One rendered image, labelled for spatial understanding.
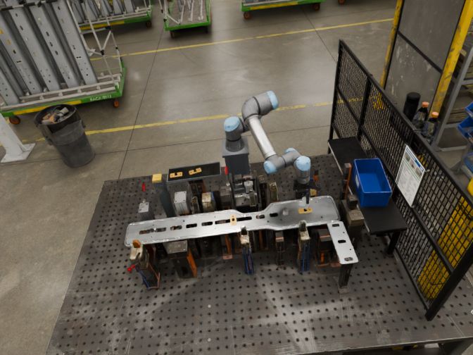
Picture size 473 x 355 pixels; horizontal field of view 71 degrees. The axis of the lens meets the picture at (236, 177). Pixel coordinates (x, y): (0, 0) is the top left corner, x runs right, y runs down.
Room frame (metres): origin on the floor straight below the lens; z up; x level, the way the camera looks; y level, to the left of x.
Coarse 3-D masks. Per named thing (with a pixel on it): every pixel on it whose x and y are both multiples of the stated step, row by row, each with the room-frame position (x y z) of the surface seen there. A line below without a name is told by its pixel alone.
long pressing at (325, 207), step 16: (272, 208) 1.40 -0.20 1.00; (288, 208) 1.38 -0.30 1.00; (320, 208) 1.34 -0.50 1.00; (336, 208) 1.32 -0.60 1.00; (144, 224) 1.44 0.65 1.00; (160, 224) 1.42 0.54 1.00; (176, 224) 1.40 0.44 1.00; (224, 224) 1.34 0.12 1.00; (240, 224) 1.32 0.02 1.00; (256, 224) 1.30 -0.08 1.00; (272, 224) 1.28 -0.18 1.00; (288, 224) 1.26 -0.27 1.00; (320, 224) 1.23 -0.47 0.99; (128, 240) 1.32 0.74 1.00; (144, 240) 1.30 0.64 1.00; (160, 240) 1.29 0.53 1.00; (176, 240) 1.27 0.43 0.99
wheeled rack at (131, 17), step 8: (144, 0) 8.45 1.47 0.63; (144, 8) 9.00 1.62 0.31; (152, 8) 9.10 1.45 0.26; (112, 16) 8.76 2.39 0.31; (120, 16) 8.77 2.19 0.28; (128, 16) 8.55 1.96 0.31; (136, 16) 8.53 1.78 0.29; (80, 24) 8.52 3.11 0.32; (88, 24) 8.53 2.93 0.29; (96, 24) 8.47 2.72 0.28; (104, 24) 8.42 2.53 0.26; (112, 24) 8.42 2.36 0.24; (120, 24) 8.43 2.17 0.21
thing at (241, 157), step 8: (224, 144) 2.03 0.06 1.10; (224, 152) 1.93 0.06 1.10; (232, 152) 1.92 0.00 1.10; (240, 152) 1.91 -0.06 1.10; (248, 152) 1.89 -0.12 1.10; (232, 160) 1.90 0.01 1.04; (240, 160) 1.90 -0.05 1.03; (248, 160) 2.01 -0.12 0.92; (232, 168) 1.91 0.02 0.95; (240, 168) 1.90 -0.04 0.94; (248, 168) 1.92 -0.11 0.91; (232, 176) 1.91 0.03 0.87
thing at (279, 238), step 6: (276, 234) 1.21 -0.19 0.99; (276, 240) 1.17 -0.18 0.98; (282, 240) 1.15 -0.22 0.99; (276, 246) 1.17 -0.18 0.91; (282, 246) 1.15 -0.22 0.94; (282, 252) 1.16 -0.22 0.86; (276, 258) 1.21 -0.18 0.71; (282, 258) 1.16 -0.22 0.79; (276, 264) 1.17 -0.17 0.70; (282, 264) 1.15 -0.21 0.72
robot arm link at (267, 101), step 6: (258, 96) 1.75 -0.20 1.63; (264, 96) 1.74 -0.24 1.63; (270, 96) 1.74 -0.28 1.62; (258, 102) 1.71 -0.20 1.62; (264, 102) 1.71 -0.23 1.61; (270, 102) 1.72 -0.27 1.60; (276, 102) 1.73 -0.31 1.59; (258, 108) 1.69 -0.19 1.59; (264, 108) 1.70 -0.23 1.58; (270, 108) 1.71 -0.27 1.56; (276, 108) 1.74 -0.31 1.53; (258, 114) 1.69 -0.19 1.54; (264, 114) 1.75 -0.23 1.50; (246, 126) 1.97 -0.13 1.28
